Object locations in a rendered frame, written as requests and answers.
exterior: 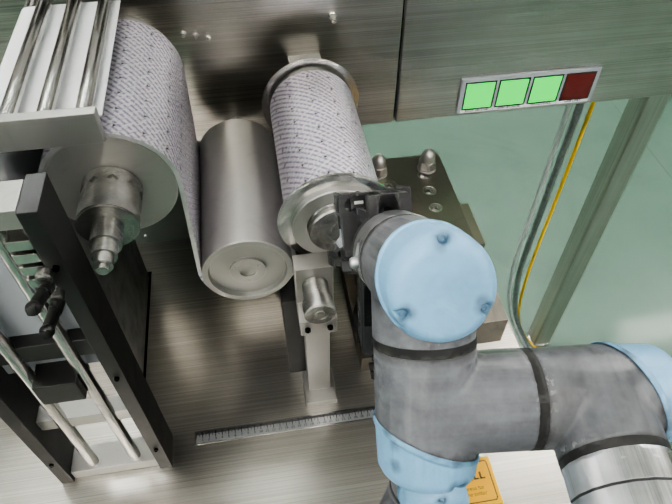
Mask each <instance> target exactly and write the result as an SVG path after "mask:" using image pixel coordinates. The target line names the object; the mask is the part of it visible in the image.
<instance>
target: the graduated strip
mask: <svg viewBox="0 0 672 504"><path fill-rule="evenodd" d="M374 409H375V405H374V406H367V407H360V408H353V409H346V410H340V411H333V412H326V413H319V414H313V415H306V416H299V417H292V418H285V419H279V420H272V421H265V422H258V423H252V424H245V425H238V426H231V427H224V428H218V429H211V430H204V431H197V432H195V445H201V444H208V443H214V442H221V441H228V440H234V439H241V438H248V437H254V436H261V435H268V434H274V433H281V432H288V431H294V430H301V429H308V428H315V427H321V426H328V425H335V424H341V423H348V422H355V421H361V420H368V419H373V411H374Z"/></svg>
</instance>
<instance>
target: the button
mask: <svg viewBox="0 0 672 504"><path fill-rule="evenodd" d="M466 488H467V492H468V496H469V504H503V499H502V496H501V493H500V490H499V487H498V484H497V481H496V478H495V475H494V472H493V469H492V466H491V463H490V460H489V457H488V456H484V457H480V460H479V463H478V464H477V469H476V474H475V476H474V478H473V480H472V481H471V482H470V483H469V484H468V485H466Z"/></svg>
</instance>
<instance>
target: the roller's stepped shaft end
mask: <svg viewBox="0 0 672 504"><path fill-rule="evenodd" d="M123 235H124V225H123V223H122V222H121V221H120V220H118V219H117V218H114V217H110V216H102V217H98V218H96V219H95V220H94V221H93V222H92V225H91V231H90V238H89V248H90V249H91V255H90V258H91V260H92V261H93V263H92V268H93V269H94V270H95V271H96V273H97V274H99V275H106V274H108V273H109V272H111V271H112V270H113V268H114V263H116V261H117V260H118V253H119V252H120V251H121V250H122V245H123Z"/></svg>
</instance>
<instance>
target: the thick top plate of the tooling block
mask: <svg viewBox="0 0 672 504"><path fill-rule="evenodd" d="M420 157H421V155H416V156H406V157H397V158H387V159H386V165H387V172H388V173H387V176H386V177H385V178H384V179H381V180H378V182H380V183H381V184H383V185H384V186H385V187H386V188H387V189H395V188H396V185H402V186H407V187H410V189H411V201H412V213H415V214H418V215H421V216H423V217H425V218H428V219H435V220H441V221H444V222H447V223H450V224H452V225H454V226H456V227H458V228H459V229H461V230H462V231H463V232H465V233H466V234H468V235H469V236H471V237H472V238H473V239H474V236H473V234H472V232H471V229H470V227H469V224H468V222H467V220H466V217H465V215H464V213H463V210H462V208H461V205H460V203H459V201H458V198H457V196H456V194H455V191H454V189H453V186H452V184H451V182H450V179H449V177H448V175H447V172H446V170H445V167H444V165H443V163H442V160H441V158H440V155H439V153H435V159H436V171H435V172H434V173H432V174H422V173H420V172H419V171H418V170H417V165H418V162H419V158H420ZM474 240H475V239H474ZM507 322H508V317H507V315H506V312H505V310H504V308H503V305H502V303H501V300H500V298H499V296H498V293H497V292H496V298H495V301H494V303H493V305H492V308H491V310H490V311H489V313H488V315H487V317H486V319H485V321H484V322H483V323H482V324H481V325H480V326H479V327H478V328H477V329H476V334H477V344H481V343H488V342H495V341H501V338H502V336H503V333H504V330H505V328H506V325H507Z"/></svg>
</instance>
